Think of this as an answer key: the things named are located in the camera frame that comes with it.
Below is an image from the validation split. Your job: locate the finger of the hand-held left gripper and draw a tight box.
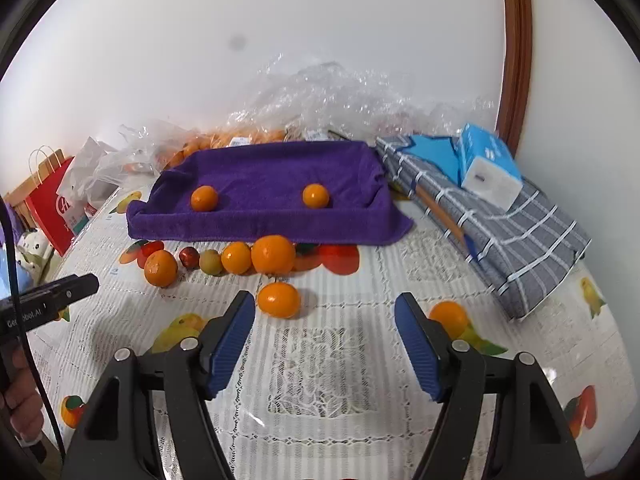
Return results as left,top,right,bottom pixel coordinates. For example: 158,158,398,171
49,273,100,312

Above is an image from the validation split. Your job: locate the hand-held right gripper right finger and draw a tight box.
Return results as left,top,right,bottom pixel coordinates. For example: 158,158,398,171
394,291,586,480

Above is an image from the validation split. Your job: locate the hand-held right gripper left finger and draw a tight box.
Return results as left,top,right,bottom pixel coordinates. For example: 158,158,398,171
60,290,257,480

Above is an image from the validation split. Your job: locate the person's left hand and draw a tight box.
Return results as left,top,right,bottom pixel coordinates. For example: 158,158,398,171
0,347,49,444

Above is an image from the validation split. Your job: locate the white plush toy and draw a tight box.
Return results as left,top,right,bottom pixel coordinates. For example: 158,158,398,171
12,227,56,286

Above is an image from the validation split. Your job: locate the red paper bag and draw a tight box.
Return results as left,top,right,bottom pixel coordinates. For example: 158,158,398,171
25,145,93,257

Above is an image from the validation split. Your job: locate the small green fruit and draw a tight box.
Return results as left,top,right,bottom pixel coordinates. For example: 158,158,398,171
199,249,224,276

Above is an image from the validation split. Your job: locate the fruit print lace tablecloth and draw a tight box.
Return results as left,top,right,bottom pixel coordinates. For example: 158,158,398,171
20,180,631,480

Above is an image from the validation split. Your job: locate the large orange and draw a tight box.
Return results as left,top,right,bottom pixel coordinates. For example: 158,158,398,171
250,234,297,275

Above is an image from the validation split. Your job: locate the wooden furniture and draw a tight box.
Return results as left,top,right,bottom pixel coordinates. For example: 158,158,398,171
2,177,38,231

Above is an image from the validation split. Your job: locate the white plastic bag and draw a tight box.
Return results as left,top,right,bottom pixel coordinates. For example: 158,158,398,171
56,136,123,216

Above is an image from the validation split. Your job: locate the wooden stick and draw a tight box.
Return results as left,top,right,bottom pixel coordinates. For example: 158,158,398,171
415,185,468,243

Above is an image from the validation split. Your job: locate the small orange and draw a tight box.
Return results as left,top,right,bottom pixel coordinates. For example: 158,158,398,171
302,183,330,209
190,185,219,212

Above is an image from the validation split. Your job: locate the grey plaid folded cloth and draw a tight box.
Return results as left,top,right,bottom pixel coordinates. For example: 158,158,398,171
375,135,592,322

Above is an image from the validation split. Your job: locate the purple towel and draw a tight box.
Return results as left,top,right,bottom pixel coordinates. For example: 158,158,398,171
126,141,415,247

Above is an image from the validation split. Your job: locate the clear plastic bag of oranges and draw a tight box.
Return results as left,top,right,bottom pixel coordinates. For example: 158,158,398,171
97,119,290,176

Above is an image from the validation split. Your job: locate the blue tissue pack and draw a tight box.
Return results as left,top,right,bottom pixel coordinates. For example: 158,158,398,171
456,122,524,211

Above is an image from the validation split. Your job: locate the blue paper sheet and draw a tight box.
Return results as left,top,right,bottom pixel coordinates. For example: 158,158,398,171
402,134,463,186

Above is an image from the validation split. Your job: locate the crumpled clear plastic wrap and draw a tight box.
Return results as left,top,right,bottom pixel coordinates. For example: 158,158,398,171
225,52,501,143

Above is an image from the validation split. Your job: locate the brown wooden door frame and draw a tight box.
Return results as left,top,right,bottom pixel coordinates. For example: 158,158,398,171
492,0,533,158

